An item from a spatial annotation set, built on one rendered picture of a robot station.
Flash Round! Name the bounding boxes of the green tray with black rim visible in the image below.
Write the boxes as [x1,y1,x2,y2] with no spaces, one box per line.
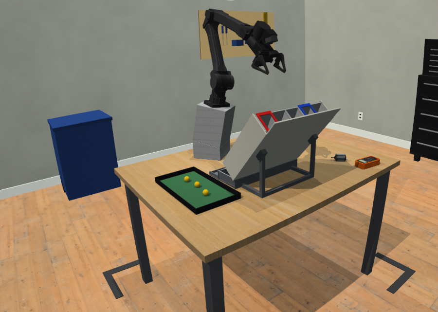
[155,166,241,215]

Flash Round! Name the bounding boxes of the red square band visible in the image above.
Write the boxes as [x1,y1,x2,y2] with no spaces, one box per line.
[256,111,278,131]

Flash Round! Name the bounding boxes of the orange pocket multimeter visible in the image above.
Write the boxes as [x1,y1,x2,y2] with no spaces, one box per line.
[355,156,380,169]

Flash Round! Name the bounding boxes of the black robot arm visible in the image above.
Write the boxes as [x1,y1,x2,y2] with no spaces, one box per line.
[202,9,278,108]

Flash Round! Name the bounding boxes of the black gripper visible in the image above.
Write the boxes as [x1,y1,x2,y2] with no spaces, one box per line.
[251,48,286,75]

